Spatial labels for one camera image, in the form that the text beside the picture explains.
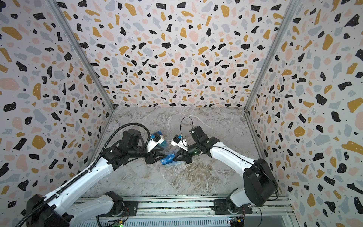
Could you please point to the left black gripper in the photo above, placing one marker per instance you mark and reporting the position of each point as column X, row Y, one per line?
column 154, row 158

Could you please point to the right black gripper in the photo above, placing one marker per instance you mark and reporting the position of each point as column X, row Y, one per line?
column 183, row 152

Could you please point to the blue VIP credit card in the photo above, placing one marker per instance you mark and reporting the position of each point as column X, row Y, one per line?
column 169, row 157

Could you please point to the teal VIP credit card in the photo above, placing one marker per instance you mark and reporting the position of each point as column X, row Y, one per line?
column 164, row 145

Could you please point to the green card holder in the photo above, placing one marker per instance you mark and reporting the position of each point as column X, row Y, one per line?
column 171, row 163

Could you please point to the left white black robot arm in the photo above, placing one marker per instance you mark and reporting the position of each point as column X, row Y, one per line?
column 58, row 208

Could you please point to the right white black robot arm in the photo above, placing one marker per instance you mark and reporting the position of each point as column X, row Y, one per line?
column 259, row 182

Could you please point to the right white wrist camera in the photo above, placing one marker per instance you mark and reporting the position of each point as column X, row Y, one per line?
column 180, row 142

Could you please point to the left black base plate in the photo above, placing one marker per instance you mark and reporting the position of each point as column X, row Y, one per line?
column 123, row 210

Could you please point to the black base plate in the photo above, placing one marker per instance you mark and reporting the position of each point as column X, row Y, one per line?
column 226, row 207
column 123, row 210

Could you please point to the aluminium rail frame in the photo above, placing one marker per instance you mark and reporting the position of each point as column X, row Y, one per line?
column 198, row 211

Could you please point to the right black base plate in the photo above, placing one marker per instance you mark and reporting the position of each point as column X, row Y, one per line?
column 226, row 207

